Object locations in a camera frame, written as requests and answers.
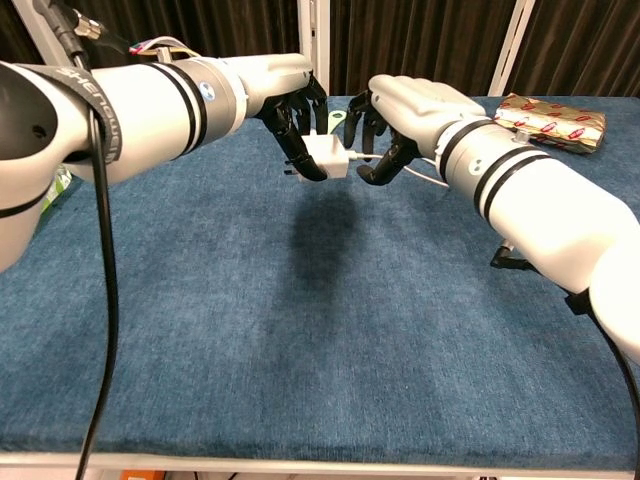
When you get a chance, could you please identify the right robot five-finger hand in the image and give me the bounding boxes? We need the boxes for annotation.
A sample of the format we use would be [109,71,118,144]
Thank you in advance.
[344,74,494,187]

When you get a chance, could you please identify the black pleated curtain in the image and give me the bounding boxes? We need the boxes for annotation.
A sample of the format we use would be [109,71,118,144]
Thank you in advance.
[0,0,39,65]
[64,0,304,66]
[508,0,640,99]
[328,0,517,97]

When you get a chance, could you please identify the light green brush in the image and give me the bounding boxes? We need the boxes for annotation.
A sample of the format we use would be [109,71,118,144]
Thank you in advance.
[326,109,349,137]

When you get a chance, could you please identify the clear green-label water bottle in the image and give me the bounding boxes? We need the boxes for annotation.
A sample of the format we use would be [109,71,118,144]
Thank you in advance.
[42,163,77,217]

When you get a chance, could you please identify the blue table cloth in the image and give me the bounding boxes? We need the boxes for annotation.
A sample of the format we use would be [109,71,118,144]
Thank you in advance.
[0,94,640,459]

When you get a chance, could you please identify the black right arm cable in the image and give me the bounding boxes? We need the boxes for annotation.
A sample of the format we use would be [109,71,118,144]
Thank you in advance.
[564,293,640,432]

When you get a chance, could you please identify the white partition frame post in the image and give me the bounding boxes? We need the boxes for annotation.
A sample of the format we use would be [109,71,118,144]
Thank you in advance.
[296,0,332,97]
[14,0,69,67]
[487,0,537,97]

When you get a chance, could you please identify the white charger block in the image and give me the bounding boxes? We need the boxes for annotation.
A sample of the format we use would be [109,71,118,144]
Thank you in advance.
[283,130,350,182]

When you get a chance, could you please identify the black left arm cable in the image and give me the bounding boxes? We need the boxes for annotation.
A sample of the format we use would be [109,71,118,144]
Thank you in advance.
[37,0,122,470]

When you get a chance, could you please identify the gold red snack packet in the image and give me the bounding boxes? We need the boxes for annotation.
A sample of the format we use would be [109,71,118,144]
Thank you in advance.
[493,92,609,156]

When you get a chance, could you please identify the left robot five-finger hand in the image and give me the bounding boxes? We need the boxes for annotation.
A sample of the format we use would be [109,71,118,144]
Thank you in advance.
[239,52,330,183]

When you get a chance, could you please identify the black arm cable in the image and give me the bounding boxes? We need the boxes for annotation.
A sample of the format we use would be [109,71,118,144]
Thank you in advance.
[37,0,122,470]
[564,293,640,432]

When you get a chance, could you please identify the white cable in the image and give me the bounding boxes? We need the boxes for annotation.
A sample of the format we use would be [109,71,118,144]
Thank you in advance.
[344,149,451,189]

